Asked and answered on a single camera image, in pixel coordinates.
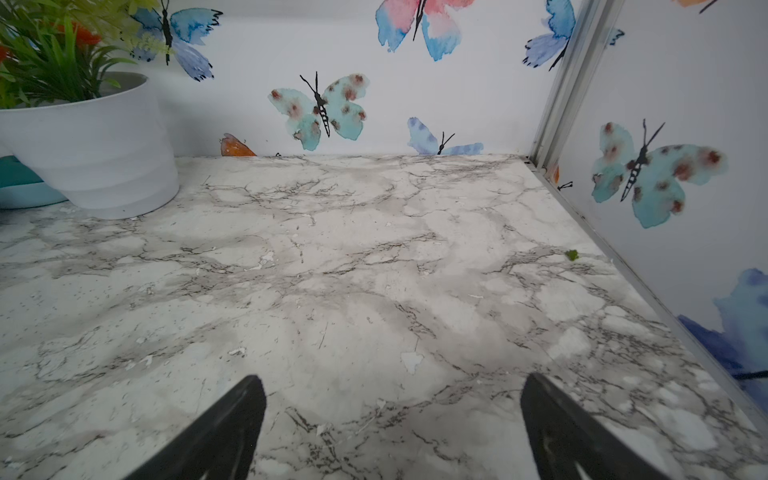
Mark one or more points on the white flower pot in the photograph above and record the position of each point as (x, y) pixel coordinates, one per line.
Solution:
(110, 156)

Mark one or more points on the teal hand-shaped holder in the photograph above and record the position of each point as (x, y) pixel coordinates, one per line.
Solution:
(21, 188)

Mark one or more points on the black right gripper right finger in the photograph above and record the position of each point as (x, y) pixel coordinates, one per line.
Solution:
(568, 443)

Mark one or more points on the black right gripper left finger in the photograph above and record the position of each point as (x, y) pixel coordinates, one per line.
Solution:
(220, 444)

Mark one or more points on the green artificial plant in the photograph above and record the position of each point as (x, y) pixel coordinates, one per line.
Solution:
(55, 52)

